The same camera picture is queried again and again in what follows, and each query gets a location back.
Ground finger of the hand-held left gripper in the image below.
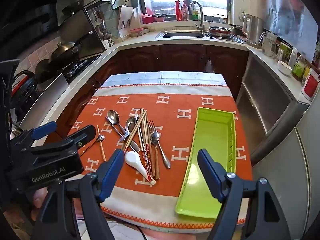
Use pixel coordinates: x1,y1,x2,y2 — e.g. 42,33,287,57
24,121,58,143
30,124,90,157

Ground small steel spoon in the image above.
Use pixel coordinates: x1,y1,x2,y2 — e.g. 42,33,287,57
79,134,106,157

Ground glass pitcher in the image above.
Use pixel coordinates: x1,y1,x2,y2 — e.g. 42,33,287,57
260,31,278,57

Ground short steel soup spoon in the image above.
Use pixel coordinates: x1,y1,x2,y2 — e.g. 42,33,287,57
118,116,137,142

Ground orange printed cloth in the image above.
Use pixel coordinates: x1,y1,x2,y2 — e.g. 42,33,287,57
66,84,253,230

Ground white plastic bottle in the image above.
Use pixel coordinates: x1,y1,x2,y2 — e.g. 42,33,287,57
289,47,298,67

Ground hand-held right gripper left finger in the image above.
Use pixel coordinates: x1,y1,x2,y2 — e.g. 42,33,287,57
30,148,125,240

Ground green label bottle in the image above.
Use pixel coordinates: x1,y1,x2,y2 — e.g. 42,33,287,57
292,55,307,79

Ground white bowl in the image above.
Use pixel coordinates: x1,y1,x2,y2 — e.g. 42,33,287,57
277,60,293,75

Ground person's left hand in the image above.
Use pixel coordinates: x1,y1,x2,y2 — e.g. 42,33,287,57
31,187,49,222

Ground steel basin with dishes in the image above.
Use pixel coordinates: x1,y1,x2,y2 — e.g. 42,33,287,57
208,26,234,39

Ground steel electric kettle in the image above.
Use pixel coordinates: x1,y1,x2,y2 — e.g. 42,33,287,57
242,13,265,49

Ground steel faucet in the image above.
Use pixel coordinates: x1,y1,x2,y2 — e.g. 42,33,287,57
189,1,206,33

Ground large steel spoon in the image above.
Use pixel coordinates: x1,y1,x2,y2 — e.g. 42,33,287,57
107,109,140,153

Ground white kitchen countertop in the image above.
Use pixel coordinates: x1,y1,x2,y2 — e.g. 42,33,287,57
19,26,313,128

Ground clear plastic sheet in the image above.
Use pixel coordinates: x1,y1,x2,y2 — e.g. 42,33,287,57
265,0,319,63

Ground golden chopstick red patterned end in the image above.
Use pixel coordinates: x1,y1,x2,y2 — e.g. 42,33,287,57
143,108,153,180

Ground green plastic tray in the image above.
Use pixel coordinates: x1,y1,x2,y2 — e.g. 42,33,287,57
175,107,237,219

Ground gas stove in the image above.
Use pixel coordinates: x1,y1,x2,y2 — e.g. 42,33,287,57
62,55,101,83

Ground steel sink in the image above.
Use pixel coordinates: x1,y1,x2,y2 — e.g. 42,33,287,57
155,30,208,39

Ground steel fork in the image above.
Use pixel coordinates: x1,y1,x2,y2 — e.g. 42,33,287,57
147,119,158,155

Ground beige chopsticks pair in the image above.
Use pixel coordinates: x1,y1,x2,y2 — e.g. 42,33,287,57
140,108,151,182

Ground thin reddish wooden chopstick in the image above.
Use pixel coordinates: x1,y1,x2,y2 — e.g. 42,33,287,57
97,125,107,162

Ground grey refrigerator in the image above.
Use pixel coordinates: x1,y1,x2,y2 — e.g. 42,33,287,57
251,90,320,240

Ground black wok on stove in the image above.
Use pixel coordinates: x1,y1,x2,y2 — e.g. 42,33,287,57
49,41,83,63

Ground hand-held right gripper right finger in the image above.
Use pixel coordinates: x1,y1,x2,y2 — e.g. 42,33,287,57
197,148,292,240

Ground steel front cabinet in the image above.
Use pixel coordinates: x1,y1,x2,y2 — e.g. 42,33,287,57
236,52,299,140

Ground white cutting board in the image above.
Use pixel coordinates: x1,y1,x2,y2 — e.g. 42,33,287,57
116,6,143,38

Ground pink lidded container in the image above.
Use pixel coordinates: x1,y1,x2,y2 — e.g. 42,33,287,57
129,27,145,37

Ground grey grid table cover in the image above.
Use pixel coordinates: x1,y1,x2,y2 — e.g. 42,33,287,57
100,71,229,88

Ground white ceramic spoon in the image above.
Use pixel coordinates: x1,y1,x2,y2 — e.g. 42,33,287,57
124,151,157,183

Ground red and white tub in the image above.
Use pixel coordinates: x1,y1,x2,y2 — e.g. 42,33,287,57
301,67,320,102

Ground steel range hood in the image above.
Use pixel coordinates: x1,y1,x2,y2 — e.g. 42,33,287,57
57,5,107,61

